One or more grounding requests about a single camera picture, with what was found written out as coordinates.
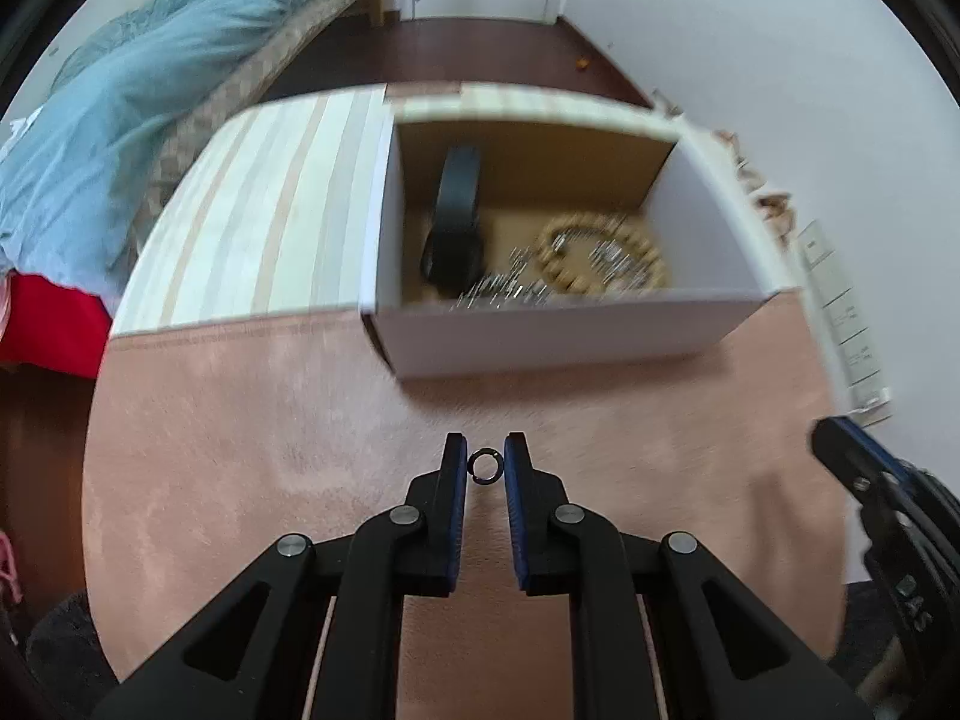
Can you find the blue duvet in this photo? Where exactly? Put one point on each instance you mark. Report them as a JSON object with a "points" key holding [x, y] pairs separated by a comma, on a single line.
{"points": [[74, 177]]}

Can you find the dark fuzzy cushion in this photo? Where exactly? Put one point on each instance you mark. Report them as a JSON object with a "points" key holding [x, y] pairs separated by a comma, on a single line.
{"points": [[65, 655]]}

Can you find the striped table cloth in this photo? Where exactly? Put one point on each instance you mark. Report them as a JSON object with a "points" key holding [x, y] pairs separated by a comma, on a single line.
{"points": [[272, 216]]}

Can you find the white cardboard box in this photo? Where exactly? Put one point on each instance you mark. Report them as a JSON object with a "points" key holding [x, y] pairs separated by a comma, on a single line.
{"points": [[599, 248]]}

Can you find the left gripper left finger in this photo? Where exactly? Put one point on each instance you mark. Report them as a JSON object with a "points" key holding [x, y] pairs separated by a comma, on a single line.
{"points": [[440, 497]]}

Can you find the black smart watch band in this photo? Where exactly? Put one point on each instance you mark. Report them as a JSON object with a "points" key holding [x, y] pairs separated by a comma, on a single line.
{"points": [[453, 257]]}

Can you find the checkered mattress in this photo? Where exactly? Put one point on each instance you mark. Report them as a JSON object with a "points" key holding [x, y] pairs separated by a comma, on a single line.
{"points": [[242, 89]]}

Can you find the white power strip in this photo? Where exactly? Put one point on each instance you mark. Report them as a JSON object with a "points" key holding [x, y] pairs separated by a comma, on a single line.
{"points": [[843, 328]]}

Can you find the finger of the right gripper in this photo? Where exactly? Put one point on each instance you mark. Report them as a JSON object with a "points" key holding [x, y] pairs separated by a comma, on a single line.
{"points": [[854, 458]]}

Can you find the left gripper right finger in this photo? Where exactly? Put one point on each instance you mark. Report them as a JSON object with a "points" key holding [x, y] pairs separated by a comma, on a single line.
{"points": [[539, 561]]}

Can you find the red bed sheet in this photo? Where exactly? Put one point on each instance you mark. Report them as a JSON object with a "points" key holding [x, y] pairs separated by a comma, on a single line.
{"points": [[58, 329]]}

